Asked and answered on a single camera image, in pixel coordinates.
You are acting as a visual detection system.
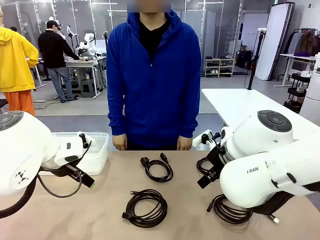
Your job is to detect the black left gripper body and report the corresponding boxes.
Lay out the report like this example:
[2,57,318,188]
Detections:
[59,162,83,179]

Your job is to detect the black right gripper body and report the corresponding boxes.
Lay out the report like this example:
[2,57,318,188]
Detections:
[206,146,227,176]

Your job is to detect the black cable white-tipped connector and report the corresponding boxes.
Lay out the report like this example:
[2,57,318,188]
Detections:
[206,193,280,225]

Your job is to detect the thick black cable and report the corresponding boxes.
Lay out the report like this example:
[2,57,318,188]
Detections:
[121,189,168,228]

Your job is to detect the blue sleeved right forearm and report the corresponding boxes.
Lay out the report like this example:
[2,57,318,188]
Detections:
[106,94,127,137]

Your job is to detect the blue sleeved left forearm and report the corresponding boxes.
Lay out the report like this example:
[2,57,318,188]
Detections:
[178,94,202,139]

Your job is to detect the person's left hand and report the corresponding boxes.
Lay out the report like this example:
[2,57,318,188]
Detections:
[177,136,193,151]

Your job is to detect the person's right hand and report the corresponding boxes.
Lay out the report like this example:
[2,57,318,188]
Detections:
[112,134,128,151]

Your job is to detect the clear plastic storage box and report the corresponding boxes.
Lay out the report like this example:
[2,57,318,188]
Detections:
[51,131,110,176]

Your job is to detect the large white table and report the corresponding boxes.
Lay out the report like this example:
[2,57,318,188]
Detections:
[201,88,318,140]

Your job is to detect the gray step stool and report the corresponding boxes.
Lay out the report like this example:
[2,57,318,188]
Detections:
[80,79,97,98]

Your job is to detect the wooden shoe rack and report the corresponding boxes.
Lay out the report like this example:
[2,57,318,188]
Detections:
[204,57,236,78]

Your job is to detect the person in blue hoodie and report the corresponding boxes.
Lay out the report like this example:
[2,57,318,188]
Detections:
[106,0,202,151]

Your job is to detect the black luggage bags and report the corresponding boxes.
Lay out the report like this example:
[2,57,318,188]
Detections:
[236,49,253,70]

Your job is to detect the black utility cart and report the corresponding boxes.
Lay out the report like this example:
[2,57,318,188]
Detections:
[283,72,312,114]

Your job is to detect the white workbench desk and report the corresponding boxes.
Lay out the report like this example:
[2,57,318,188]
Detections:
[64,56,107,100]

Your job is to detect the black tripod pole with light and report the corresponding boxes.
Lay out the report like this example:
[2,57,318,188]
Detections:
[247,28,267,91]

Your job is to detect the white cylindrical column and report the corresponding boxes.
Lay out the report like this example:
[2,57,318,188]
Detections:
[299,71,320,126]

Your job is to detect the man in black sweater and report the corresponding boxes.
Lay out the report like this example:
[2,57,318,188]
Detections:
[37,20,81,104]

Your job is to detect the mannequin in yellow hoodie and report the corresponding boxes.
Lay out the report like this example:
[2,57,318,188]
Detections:
[0,7,40,117]

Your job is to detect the white folding screen panel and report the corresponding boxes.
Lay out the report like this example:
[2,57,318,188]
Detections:
[254,1,296,81]

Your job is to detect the white desk with legs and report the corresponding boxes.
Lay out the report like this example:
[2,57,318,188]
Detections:
[274,53,318,88]

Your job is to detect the white device on stand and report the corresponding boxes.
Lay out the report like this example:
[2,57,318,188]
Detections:
[66,24,76,51]

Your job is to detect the clothes rack with coats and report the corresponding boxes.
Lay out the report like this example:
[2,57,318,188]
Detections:
[287,27,320,56]

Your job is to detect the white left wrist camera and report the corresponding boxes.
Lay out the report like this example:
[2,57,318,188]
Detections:
[53,131,96,166]

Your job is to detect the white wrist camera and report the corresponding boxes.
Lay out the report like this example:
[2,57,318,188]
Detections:
[192,129,221,149]
[53,131,96,166]

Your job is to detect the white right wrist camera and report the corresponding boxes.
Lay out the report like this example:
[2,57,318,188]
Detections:
[192,129,221,149]

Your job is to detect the thin black camera cable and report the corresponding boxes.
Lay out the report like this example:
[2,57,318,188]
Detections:
[36,133,93,199]

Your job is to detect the black left arm cable bundle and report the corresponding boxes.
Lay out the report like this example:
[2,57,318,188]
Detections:
[0,174,37,219]

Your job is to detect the black camera tripod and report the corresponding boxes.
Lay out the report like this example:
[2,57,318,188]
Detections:
[102,31,109,55]

